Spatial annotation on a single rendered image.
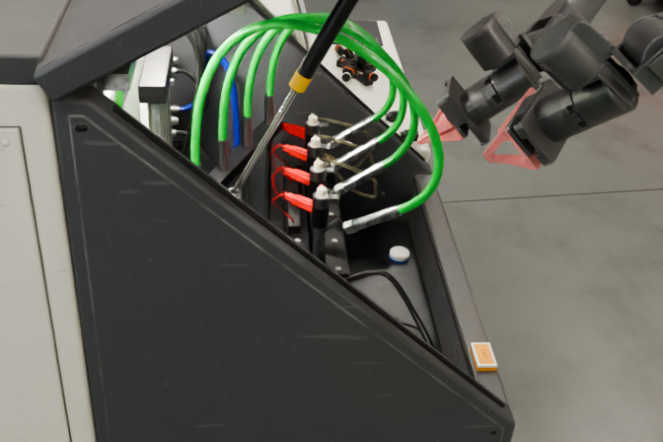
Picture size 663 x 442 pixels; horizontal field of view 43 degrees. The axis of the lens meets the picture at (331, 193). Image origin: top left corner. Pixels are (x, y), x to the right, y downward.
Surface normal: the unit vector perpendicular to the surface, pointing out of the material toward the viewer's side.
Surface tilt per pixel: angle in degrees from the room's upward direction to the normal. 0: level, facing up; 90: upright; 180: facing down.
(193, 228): 90
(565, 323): 0
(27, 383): 90
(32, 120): 90
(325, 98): 90
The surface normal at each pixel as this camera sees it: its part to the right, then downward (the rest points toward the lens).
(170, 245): 0.07, 0.55
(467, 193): 0.06, -0.83
